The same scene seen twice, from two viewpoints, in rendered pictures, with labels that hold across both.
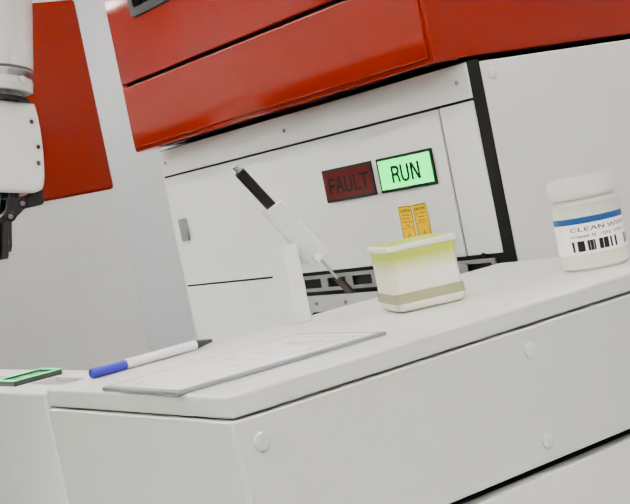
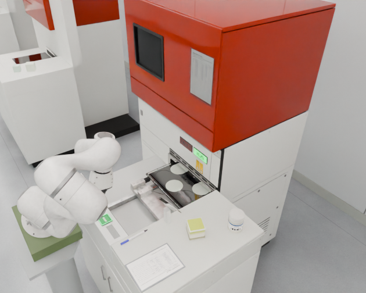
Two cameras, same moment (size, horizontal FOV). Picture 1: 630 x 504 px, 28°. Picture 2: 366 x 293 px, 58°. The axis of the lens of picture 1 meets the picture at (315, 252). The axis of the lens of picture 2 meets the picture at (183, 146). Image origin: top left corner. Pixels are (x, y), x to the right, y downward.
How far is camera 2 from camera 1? 1.11 m
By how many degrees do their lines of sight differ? 33
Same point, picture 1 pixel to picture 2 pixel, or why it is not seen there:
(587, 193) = (237, 221)
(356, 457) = not seen: outside the picture
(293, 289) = (167, 218)
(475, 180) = (215, 171)
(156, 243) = not seen: hidden behind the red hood
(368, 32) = (198, 132)
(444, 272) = (201, 235)
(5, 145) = (104, 181)
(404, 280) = (192, 236)
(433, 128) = (209, 154)
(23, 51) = not seen: hidden behind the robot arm
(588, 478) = (218, 282)
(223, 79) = (158, 103)
